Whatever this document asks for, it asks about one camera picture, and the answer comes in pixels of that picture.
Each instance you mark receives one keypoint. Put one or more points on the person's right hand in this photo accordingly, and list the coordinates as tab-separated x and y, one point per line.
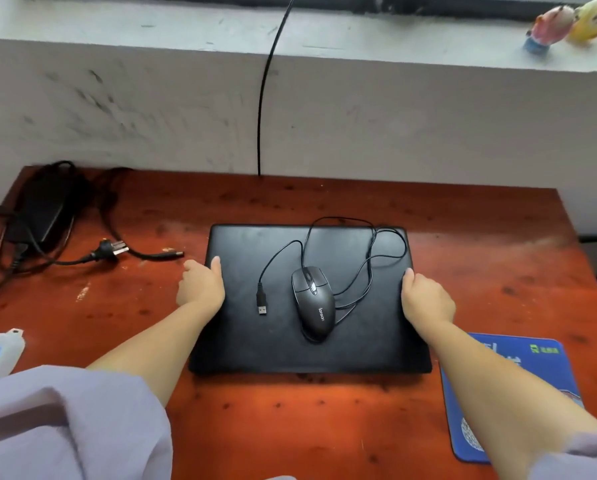
428	302

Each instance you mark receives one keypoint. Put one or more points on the person's left hand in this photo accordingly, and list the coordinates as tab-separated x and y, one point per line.
201	289

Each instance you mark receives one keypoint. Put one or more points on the person's right thumb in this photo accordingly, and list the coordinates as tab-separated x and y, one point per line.
408	280

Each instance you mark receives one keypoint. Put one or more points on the person's left thumb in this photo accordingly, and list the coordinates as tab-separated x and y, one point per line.
216	268

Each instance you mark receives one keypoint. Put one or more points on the black laptop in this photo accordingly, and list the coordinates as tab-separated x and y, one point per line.
258	339

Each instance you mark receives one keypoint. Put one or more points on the person's left forearm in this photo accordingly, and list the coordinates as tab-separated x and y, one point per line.
158	344

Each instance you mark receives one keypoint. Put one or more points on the person's right forearm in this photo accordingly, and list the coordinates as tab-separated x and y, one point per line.
498	389

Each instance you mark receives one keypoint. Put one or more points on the black computer mouse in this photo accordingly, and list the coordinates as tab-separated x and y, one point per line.
314	304

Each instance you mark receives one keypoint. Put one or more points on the blue mouse pad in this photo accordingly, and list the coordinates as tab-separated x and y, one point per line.
543	359

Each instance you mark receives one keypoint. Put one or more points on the black power adapter brick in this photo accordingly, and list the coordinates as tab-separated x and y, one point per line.
43	209

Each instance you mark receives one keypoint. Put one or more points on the lilac left sleeve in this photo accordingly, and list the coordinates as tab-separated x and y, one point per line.
63	429

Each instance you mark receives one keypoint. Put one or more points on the lilac sleeve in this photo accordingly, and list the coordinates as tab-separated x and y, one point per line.
583	457
63	429

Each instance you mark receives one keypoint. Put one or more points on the lilac right sleeve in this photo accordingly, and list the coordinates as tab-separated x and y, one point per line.
583	457

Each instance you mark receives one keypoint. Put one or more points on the pink toy figure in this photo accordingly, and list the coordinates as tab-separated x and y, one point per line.
548	27

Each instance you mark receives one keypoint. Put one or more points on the yellow toy figure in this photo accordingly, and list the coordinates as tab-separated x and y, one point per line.
592	18

